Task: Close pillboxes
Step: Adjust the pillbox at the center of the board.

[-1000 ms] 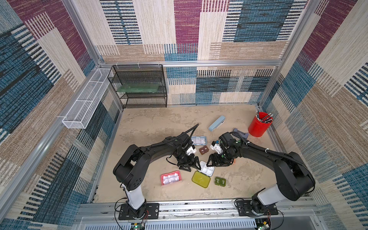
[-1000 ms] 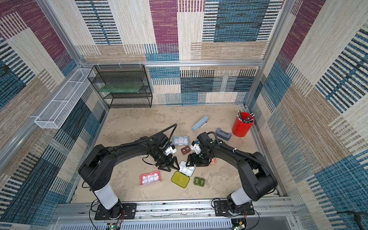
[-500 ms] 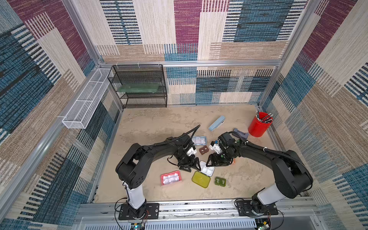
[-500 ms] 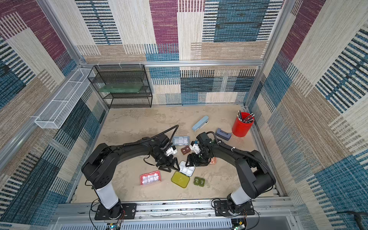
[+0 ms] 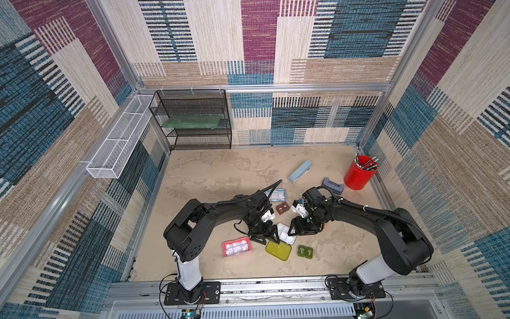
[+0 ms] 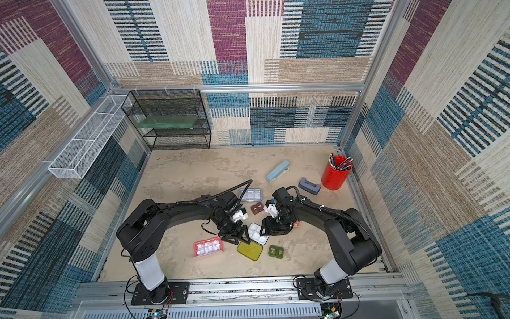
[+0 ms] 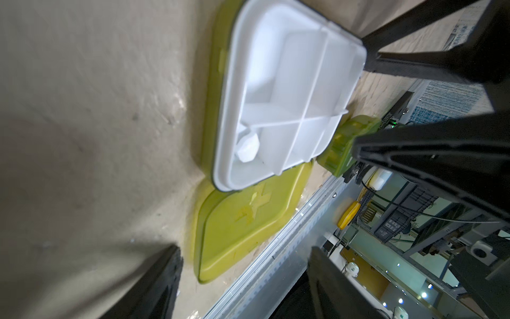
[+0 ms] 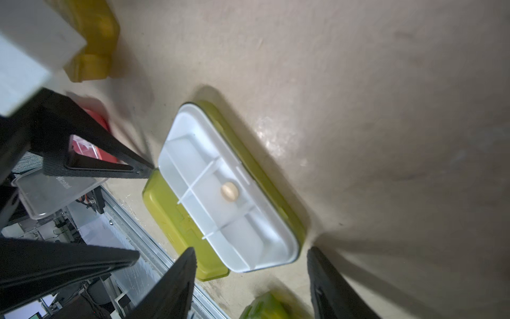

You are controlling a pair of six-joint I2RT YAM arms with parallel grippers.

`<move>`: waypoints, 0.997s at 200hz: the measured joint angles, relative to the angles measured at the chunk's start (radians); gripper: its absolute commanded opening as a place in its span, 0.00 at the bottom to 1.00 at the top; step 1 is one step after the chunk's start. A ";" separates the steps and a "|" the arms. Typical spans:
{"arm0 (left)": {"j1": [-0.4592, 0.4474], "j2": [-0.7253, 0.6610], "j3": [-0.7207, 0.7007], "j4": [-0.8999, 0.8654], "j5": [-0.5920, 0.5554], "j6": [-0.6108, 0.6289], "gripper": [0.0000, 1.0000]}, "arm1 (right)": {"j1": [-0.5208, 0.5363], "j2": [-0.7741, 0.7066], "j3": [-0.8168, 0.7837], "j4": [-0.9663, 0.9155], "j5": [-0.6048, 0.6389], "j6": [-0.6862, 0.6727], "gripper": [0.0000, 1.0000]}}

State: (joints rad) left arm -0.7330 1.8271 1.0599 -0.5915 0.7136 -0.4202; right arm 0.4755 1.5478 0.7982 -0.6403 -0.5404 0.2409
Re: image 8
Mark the pink pillbox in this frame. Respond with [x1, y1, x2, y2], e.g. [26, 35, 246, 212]
[72, 108, 118, 163]

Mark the white pillbox with green lid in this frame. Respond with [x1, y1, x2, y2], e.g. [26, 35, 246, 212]
[142, 101, 305, 282]

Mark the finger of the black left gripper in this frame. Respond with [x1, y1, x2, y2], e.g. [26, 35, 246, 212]
[27, 89, 155, 179]
[1, 238, 140, 313]

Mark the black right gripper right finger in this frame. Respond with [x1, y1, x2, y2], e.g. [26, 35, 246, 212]
[307, 247, 379, 319]

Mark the yellow two-compartment pillbox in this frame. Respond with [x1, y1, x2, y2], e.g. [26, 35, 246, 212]
[48, 0, 120, 82]

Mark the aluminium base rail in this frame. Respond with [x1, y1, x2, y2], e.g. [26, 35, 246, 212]
[101, 187, 228, 318]

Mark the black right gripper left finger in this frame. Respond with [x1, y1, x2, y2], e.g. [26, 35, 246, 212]
[127, 247, 197, 318]

